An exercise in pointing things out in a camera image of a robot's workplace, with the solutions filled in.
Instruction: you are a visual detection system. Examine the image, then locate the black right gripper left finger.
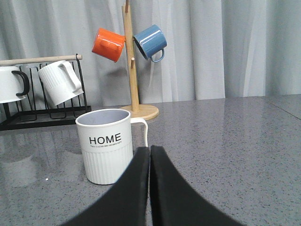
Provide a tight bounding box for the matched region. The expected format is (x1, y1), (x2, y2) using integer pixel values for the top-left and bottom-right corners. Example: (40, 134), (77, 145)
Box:
(64, 147), (150, 226)

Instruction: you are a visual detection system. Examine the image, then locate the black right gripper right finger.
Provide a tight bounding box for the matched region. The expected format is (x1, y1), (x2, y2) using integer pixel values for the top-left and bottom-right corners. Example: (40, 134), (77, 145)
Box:
(150, 145), (240, 226)

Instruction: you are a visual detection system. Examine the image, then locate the white HOME mug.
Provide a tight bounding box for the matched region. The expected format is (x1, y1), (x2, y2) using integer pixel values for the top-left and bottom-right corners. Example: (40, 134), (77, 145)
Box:
(75, 109), (148, 185)

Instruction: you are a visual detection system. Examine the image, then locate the wooden mug tree stand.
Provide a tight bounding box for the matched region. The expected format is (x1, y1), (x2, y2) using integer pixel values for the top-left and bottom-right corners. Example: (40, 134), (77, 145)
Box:
(122, 0), (159, 120)

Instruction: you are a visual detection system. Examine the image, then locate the white ribbed mug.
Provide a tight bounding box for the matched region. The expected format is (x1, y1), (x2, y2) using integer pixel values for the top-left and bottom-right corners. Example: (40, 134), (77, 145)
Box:
(38, 60), (84, 105)

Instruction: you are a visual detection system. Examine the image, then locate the grey curtain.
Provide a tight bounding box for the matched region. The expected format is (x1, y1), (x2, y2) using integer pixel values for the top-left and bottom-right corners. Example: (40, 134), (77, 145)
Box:
(0, 0), (301, 108)

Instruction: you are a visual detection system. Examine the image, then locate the orange enamel mug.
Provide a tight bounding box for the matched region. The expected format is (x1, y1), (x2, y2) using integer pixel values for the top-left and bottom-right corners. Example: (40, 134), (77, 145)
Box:
(92, 28), (125, 62)

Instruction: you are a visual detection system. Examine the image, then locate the blue enamel mug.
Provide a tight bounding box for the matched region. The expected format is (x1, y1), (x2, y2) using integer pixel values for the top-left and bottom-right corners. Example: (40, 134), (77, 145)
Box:
(133, 24), (167, 63)

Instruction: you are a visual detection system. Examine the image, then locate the black wire mug rack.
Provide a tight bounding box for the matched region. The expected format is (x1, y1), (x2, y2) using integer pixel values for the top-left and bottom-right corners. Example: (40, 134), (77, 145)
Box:
(0, 54), (91, 131)

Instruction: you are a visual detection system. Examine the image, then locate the white mug with black handle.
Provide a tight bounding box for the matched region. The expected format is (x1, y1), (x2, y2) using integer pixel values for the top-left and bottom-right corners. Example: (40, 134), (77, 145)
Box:
(0, 66), (30, 104)

